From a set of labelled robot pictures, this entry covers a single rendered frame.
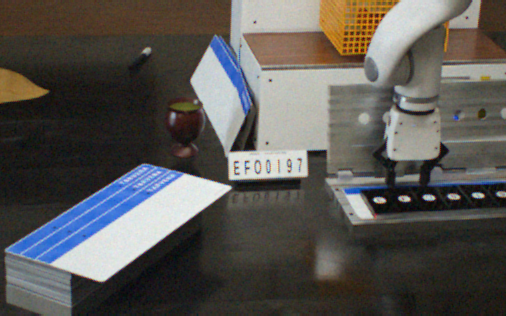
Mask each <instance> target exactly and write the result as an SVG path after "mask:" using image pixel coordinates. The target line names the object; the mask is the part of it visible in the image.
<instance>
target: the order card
mask: <svg viewBox="0 0 506 316"><path fill-rule="evenodd" d="M228 158H229V179H230V180H240V179H262V178H283V177H304V176H308V161H307V150H260V151H236V152H229V153H228Z"/></svg>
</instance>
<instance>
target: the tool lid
mask: <svg viewBox="0 0 506 316"><path fill-rule="evenodd" d="M394 93H395V87H389V88H377V87H375V86H373V85H371V84H370V83H364V84H333V85H328V107H327V172H328V173H338V169H346V168H353V171H354V172H370V171H374V173H375V177H374V178H375V179H376V178H385V172H386V169H385V168H384V167H383V166H382V165H381V164H380V162H379V161H377V160H376V158H375V157H374V156H373V154H372V153H371V151H372V150H374V149H375V148H376V146H377V145H378V144H379V143H380V142H382V141H383V140H384V136H385V130H386V126H387V123H385V122H384V121H383V115H384V113H386V112H390V111H391V109H392V106H393V105H396V103H394V100H393V98H394ZM437 108H438V109H439V110H440V118H441V142H442V143H443V144H444V145H445V147H446V148H447V149H448V150H449V152H448V153H447V154H446V155H445V156H444V157H443V158H441V161H440V162H439V163H438V164H441V168H443V169H456V168H464V169H466V172H464V173H465V174H480V173H494V172H495V167H498V166H506V118H503V117H502V116H501V111H502V109H505V108H506V79H490V80H459V81H441V85H440V94H439V103H438V107H437ZM458 109H462V110H463V112H464V115H463V118H462V119H460V120H456V119H455V117H454V113H455V111H456V110H458ZM480 109H486V111H487V115H486V117H485V118H484V119H479V117H478V111H479V110H480ZM361 113H367V114H368V116H369V119H368V121H367V122H366V123H364V124H362V123H360V122H359V120H358V118H359V115H360V114H361ZM421 165H423V160H415V161H398V162H397V166H396V168H395V171H396V173H397V174H396V178H397V177H404V170H409V171H413V170H420V166H421Z"/></svg>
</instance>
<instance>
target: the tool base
mask: <svg viewBox="0 0 506 316"><path fill-rule="evenodd" d="M419 172H420V171H404V177H397V178H396V184H395V186H402V185H420V184H419ZM464 172H466V169H461V170H441V168H440V167H434V170H432V171H431V176H430V183H428V184H442V183H463V182H483V181H504V180H506V167H504V168H495V172H494V173H480V174H465V173H464ZM374 177H375V173H355V174H353V173H352V172H351V170H343V171H338V173H335V174H334V175H329V178H325V189H326V190H327V192H328V193H329V195H330V197H331V199H332V201H333V202H334V206H335V208H336V209H337V210H338V212H339V214H340V215H341V217H342V219H343V221H344V223H345V224H346V226H347V228H348V230H350V232H351V234H352V235H368V234H385V233H402V232H438V231H455V230H472V229H489V228H506V213H482V214H464V215H445V216H427V217H409V218H391V219H376V218H375V217H373V218H358V216H357V215H356V213H355V210H354V209H353V207H352V205H351V204H350V202H349V200H348V199H347V197H346V195H345V194H344V192H343V190H342V189H343V188H361V187H381V186H387V185H386V184H385V178H376V179H375V178H374ZM335 189H338V190H335ZM349 213H354V215H350V214H349Z"/></svg>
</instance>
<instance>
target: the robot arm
mask: <svg viewBox="0 0 506 316"><path fill-rule="evenodd" d="M472 1H473V0H401V1H400V3H399V4H397V5H396V6H395V7H393V8H392V9H391V10H390V11H389V12H388V13H387V14H386V15H385V17H384V18H383V19H382V21H381V22H380V24H379V25H378V29H377V30H376V32H375V34H374V37H373V39H372V41H371V44H370V46H369V49H368V51H367V54H366V57H365V62H364V74H365V77H366V79H367V81H368V82H369V83H370V84H371V85H373V86H375V87H377V88H389V87H395V93H394V98H393V100H394V103H396V105H393V106H392V109H391V111H390V114H389V117H388V121H387V126H386V130H385V136H384V140H383V141H382V142H380V143H379V144H378V145H377V146H376V148H375V149H374V150H372V151H371V153H372V154H373V156H374V157H375V158H376V160H377V161H379V162H380V164H381V165H382V166H383V167H384V168H385V169H386V172H385V184H386V185H387V186H388V188H389V189H390V188H395V184H396V174H397V173H396V171H395V168H396V166H397V162H398V161H415V160H423V165H421V166H420V172H419V184H420V186H421V187H427V185H428V183H430V176H431V171H432V170H434V167H435V166H436V165H437V164H438V163H439V162H440V161H441V158H443V157H444V156H445V155H446V154H447V153H448V152H449V150H448V149H447V148H446V147H445V145H444V144H443V143H442V142H441V118H440V110H439V109H438V108H437V107H438V103H439V94H440V85H441V77H442V61H443V51H444V43H445V35H446V28H445V27H444V25H443V24H444V23H446V22H448V21H450V20H452V19H454V18H456V17H458V16H460V15H462V14H463V13H464V12H465V11H466V10H467V8H468V7H469V5H470V4H471V3H472ZM384 150H385V151H386V152H387V153H388V156H387V158H385V157H384V156H382V155H381V153H382V152H383V151H384Z"/></svg>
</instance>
